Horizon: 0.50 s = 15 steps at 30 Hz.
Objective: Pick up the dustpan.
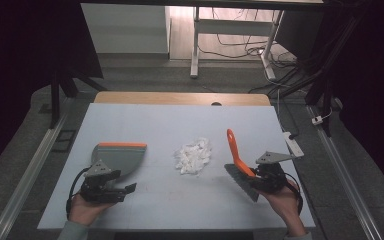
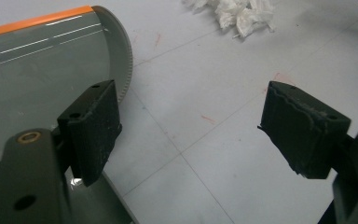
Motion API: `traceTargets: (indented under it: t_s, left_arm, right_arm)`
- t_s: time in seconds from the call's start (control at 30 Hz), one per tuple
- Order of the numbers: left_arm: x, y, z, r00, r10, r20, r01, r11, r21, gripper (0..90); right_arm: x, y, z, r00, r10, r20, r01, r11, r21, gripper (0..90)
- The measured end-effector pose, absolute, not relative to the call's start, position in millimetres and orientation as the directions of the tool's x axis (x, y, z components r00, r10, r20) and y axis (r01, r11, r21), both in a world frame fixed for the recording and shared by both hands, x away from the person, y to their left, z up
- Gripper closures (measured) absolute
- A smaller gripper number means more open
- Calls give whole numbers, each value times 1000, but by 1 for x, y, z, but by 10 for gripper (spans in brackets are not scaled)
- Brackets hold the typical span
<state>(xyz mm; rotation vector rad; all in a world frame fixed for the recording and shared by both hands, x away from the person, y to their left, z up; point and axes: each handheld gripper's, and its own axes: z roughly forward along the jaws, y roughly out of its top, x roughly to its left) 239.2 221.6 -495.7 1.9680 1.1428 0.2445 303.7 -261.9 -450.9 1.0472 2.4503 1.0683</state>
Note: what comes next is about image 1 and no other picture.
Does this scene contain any white desk frame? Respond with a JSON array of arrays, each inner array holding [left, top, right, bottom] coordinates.
[[189, 6, 285, 81]]

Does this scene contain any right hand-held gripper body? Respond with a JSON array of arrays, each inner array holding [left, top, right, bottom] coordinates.
[[253, 150, 298, 195]]

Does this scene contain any grey dustpan with orange edge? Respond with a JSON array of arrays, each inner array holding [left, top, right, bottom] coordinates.
[[90, 142, 148, 178]]

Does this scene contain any white power strip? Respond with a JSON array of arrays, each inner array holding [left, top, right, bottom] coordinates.
[[282, 131, 305, 159]]

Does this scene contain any person's left hand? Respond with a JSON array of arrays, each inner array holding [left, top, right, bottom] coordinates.
[[67, 194, 115, 227]]

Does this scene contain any pile of white paper scraps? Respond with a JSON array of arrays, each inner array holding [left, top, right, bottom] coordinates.
[[174, 137, 213, 176]]

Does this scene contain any black plug with cable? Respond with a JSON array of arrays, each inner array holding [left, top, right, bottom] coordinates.
[[276, 89, 300, 141]]

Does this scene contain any person's right hand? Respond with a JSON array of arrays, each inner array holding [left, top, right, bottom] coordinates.
[[255, 179, 306, 236]]

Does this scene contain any black tripod stand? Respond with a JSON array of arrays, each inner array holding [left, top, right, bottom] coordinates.
[[48, 64, 108, 130]]

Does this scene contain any black curtain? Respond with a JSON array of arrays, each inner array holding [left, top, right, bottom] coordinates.
[[0, 0, 104, 181], [323, 0, 384, 201]]

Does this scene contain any brush with orange handle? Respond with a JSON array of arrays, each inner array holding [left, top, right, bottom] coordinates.
[[223, 128, 260, 203]]

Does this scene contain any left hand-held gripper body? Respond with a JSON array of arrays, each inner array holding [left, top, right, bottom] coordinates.
[[79, 159, 122, 204]]

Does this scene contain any black metal stand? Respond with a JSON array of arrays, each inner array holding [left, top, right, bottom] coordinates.
[[304, 13, 364, 138]]

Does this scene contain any wooden table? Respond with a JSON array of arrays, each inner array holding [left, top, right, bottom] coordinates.
[[93, 91, 272, 107]]

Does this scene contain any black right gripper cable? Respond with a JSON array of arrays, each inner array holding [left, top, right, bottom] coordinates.
[[283, 172, 305, 215]]

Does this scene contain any light blue table mat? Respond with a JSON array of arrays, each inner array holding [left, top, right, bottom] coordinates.
[[37, 102, 316, 231]]

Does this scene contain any tangle of floor cables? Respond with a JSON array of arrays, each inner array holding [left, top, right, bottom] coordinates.
[[198, 8, 318, 96]]

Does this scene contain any white cabinet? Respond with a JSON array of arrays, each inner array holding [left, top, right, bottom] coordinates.
[[80, 3, 172, 55]]

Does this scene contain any aluminium rail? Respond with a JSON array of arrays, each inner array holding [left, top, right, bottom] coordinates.
[[0, 109, 72, 240], [305, 105, 384, 240]]

